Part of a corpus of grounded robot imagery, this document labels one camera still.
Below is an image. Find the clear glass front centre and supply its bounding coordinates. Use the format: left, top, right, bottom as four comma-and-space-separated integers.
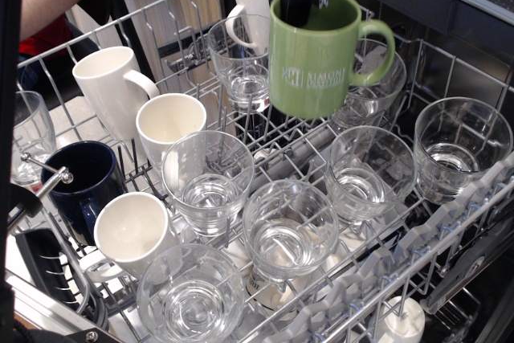
243, 179, 339, 283

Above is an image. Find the clear glass far left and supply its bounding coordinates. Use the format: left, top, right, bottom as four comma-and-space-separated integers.
10, 91, 56, 190

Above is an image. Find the clear glass centre right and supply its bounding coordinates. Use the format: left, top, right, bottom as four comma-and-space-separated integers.
325, 125, 417, 225

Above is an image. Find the green ceramic mug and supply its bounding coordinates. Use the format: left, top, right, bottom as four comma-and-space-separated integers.
268, 0, 395, 120

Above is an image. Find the tall white mug with handle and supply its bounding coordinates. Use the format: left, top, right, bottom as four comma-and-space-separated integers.
72, 46, 160, 141

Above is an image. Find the clear glass far right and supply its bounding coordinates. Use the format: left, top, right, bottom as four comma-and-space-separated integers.
414, 97, 513, 205

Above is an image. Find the metal wire dishwasher rack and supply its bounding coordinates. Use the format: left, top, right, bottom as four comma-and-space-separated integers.
7, 0, 513, 342

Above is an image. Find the white mug front left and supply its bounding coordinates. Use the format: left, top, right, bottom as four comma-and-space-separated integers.
80, 192, 179, 283

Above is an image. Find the dark blue mug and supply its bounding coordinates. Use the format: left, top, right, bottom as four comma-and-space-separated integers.
41, 141, 127, 246

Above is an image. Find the black frame post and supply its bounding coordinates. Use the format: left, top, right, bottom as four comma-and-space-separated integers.
1, 0, 21, 327

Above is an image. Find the black clamp with metal screw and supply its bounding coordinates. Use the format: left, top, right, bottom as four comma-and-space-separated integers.
7, 153, 74, 231

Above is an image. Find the clear glass back centre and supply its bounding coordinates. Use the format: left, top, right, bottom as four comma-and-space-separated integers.
207, 14, 270, 113

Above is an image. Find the cream cup without handle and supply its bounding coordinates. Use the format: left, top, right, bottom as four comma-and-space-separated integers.
136, 93, 207, 173

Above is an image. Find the white mug at back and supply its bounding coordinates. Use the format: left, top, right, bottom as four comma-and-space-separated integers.
225, 0, 270, 55

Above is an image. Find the clear glass front left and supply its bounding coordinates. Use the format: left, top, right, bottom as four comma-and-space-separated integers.
137, 243, 245, 342

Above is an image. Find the black plastic cutlery basket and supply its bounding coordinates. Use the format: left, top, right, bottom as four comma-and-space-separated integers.
14, 228, 80, 311

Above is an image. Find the clear glass back right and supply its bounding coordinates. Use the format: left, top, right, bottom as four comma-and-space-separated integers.
328, 39, 407, 133

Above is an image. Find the clear glass centre left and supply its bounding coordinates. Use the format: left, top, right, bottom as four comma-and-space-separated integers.
161, 130, 255, 237

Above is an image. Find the clear glass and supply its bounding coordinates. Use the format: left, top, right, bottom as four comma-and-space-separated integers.
414, 97, 513, 205
137, 243, 245, 342
10, 91, 56, 190
328, 39, 407, 133
161, 130, 255, 237
325, 125, 417, 225
207, 14, 270, 113
243, 179, 339, 283

